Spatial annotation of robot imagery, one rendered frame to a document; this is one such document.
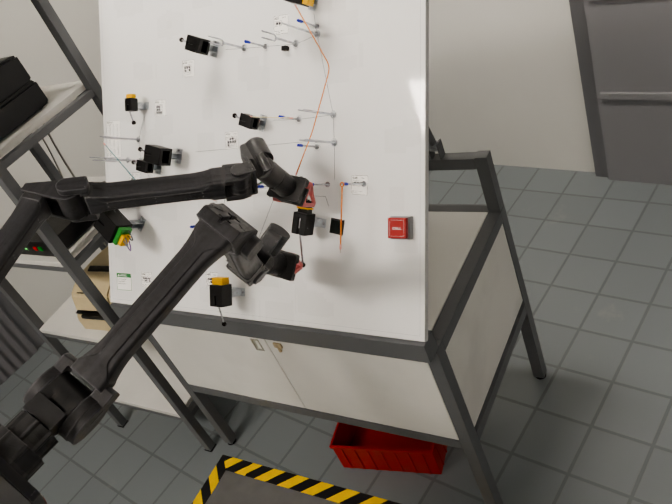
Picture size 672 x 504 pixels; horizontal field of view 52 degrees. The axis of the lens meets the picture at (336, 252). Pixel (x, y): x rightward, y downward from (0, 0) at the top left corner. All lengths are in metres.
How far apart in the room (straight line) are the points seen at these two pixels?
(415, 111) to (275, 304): 0.67
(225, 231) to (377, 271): 0.70
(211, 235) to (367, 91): 0.77
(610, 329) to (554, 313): 0.23
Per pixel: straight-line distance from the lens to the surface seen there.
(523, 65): 3.43
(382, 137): 1.73
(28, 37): 4.15
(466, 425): 2.02
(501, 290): 2.19
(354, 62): 1.79
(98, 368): 1.12
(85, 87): 2.52
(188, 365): 2.57
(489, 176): 2.07
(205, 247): 1.12
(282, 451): 2.84
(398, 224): 1.67
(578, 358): 2.75
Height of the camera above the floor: 2.08
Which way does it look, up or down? 35 degrees down
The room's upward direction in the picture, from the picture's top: 25 degrees counter-clockwise
